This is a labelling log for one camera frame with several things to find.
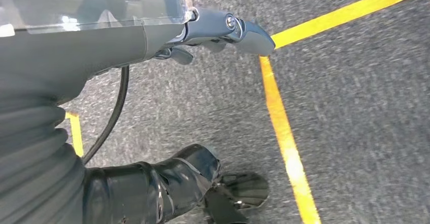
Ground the yellow floor tape square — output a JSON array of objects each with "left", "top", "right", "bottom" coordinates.
[{"left": 259, "top": 0, "right": 430, "bottom": 224}]

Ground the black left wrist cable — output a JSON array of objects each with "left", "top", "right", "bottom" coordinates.
[{"left": 82, "top": 66, "right": 130, "bottom": 164}]

